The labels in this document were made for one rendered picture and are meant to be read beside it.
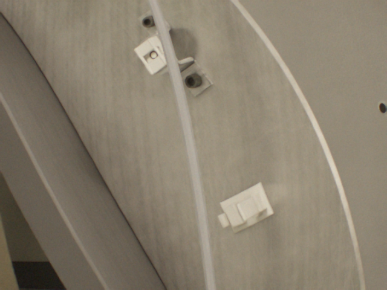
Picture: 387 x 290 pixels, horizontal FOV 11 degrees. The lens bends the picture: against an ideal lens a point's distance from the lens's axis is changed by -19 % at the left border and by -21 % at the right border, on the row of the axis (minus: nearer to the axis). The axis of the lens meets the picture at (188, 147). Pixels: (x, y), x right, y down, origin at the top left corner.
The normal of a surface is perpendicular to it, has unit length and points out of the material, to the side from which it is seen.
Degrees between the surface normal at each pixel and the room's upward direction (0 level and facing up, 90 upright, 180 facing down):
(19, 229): 90
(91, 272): 90
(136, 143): 90
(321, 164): 90
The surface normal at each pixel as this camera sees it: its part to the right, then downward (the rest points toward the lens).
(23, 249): 0.20, 0.15
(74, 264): -0.47, 0.20
